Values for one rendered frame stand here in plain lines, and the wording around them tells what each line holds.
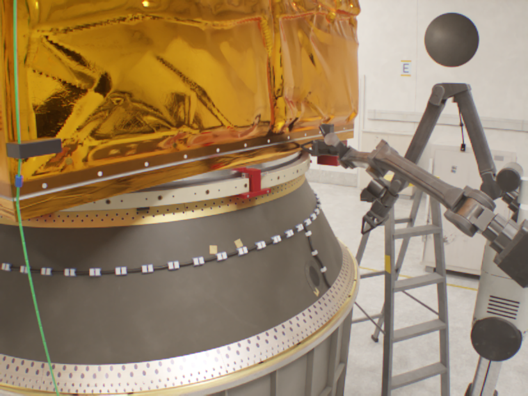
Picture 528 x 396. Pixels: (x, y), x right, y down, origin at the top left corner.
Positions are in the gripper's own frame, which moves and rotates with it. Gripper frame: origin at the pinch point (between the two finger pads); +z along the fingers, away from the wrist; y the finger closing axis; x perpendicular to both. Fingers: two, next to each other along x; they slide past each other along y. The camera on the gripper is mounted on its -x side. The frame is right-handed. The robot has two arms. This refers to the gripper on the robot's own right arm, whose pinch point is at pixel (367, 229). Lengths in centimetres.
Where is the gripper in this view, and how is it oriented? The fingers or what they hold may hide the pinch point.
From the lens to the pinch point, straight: 173.0
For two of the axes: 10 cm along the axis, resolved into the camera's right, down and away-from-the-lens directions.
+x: 6.8, 6.2, -3.9
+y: -6.2, 1.9, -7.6
